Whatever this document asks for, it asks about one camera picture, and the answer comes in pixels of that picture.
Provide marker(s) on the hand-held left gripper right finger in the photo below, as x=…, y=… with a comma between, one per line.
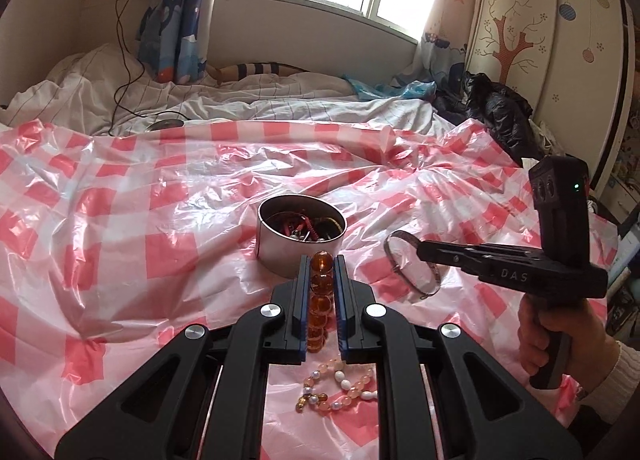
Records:
x=340, y=310

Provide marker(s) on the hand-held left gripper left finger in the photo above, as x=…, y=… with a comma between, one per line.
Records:
x=303, y=310

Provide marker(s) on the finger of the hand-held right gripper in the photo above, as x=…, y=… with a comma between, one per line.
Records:
x=460, y=267
x=465, y=251

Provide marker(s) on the round metal tin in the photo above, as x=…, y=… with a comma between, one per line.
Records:
x=280, y=255

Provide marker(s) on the silver bangle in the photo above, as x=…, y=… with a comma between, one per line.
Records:
x=397, y=260

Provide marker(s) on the person's right forearm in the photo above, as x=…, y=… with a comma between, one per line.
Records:
x=615, y=370

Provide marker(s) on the person's right hand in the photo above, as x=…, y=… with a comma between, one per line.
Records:
x=592, y=330

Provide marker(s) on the black puffer jacket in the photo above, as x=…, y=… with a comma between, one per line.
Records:
x=500, y=110

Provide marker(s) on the blue plastic bag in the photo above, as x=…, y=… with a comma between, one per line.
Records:
x=400, y=89

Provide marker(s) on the red checkered plastic sheet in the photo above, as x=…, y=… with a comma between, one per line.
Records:
x=150, y=215

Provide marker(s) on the tree print wardrobe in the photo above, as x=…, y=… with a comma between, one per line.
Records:
x=550, y=40

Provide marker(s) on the pale cartoon curtain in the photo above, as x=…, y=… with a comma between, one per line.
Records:
x=445, y=40

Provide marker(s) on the white striped quilt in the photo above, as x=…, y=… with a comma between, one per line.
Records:
x=250, y=98

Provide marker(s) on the round metal lid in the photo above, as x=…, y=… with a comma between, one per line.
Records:
x=165, y=124

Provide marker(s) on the striped stuffed toy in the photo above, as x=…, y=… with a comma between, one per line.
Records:
x=255, y=69

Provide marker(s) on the blue cartoon curtain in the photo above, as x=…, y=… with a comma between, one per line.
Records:
x=175, y=15

